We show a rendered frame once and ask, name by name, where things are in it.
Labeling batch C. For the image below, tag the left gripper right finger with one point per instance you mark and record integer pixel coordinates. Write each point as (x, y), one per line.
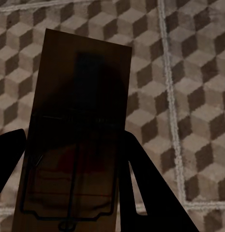
(164, 211)

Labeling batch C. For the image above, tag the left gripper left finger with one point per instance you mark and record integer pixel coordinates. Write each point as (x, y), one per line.
(12, 147)

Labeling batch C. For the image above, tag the mousetrap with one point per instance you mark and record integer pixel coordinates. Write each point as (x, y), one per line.
(70, 178)

